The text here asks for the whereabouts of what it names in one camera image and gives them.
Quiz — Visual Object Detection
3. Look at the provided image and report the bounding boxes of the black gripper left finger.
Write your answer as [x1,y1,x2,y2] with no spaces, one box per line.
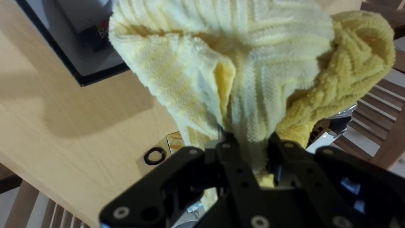
[99,133,276,228]

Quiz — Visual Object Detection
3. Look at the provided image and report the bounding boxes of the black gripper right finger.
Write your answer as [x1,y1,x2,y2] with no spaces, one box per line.
[268,132,405,228]

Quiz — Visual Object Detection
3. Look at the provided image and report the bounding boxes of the yellow knitted towel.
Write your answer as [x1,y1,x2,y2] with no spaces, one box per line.
[108,0,398,188]

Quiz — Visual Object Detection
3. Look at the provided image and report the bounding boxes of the black square box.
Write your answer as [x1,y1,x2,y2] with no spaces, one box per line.
[17,0,131,88]

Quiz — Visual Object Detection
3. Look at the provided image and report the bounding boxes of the small black ring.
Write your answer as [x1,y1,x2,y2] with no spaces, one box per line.
[144,146,168,166]

